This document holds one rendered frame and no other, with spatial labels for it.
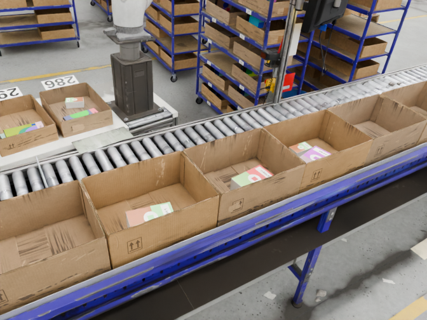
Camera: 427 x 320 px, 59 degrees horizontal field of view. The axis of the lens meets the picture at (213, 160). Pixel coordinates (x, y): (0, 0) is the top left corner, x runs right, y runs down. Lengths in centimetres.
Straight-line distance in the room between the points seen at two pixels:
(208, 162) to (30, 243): 73
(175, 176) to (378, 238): 173
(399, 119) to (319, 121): 44
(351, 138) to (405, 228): 133
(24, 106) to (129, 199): 112
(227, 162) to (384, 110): 95
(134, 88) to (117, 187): 87
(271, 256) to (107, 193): 74
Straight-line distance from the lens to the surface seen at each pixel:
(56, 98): 246
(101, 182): 140
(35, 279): 120
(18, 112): 243
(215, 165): 161
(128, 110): 223
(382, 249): 280
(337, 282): 250
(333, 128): 190
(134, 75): 216
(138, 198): 150
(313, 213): 163
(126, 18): 207
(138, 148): 199
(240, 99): 327
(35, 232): 146
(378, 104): 220
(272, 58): 237
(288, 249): 173
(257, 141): 168
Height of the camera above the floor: 191
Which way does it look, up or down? 37 degrees down
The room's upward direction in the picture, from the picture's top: 5 degrees clockwise
